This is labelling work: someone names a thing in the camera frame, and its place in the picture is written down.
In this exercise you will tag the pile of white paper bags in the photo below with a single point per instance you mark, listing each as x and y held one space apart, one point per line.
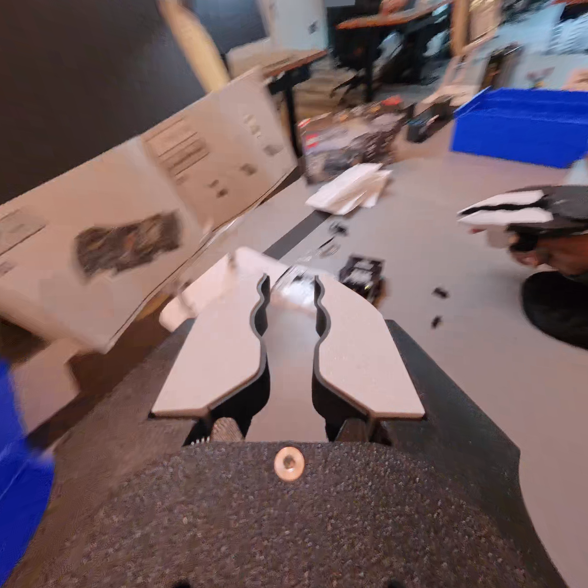
349 190

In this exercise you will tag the white book stand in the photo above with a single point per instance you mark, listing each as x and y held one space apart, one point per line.
239 266

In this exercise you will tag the white sticker sheet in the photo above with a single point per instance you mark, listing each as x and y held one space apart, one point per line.
294 285

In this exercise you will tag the lego set box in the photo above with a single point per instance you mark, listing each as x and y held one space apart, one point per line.
349 142

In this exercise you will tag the lego instruction booklet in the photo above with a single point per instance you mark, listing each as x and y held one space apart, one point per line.
115 193

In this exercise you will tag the large blue plastic bin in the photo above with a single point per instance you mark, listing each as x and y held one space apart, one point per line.
18 459

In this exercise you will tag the black lego car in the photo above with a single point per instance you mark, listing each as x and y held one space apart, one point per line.
360 273

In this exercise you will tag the small black lego piece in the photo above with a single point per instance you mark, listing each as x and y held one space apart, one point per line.
440 293
436 322

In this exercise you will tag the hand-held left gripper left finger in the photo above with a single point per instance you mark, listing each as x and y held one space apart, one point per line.
216 363

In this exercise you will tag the wooden desk with black legs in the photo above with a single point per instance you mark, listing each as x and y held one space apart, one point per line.
390 18

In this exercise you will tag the transparent lego windshield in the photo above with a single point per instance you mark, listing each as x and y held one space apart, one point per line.
330 248

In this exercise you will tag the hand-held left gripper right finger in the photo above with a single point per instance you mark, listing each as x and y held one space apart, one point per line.
367 363

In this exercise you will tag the person's right hand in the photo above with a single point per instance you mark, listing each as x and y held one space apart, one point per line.
560 257

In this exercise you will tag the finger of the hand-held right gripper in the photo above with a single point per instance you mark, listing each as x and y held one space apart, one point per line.
505 200
510 218

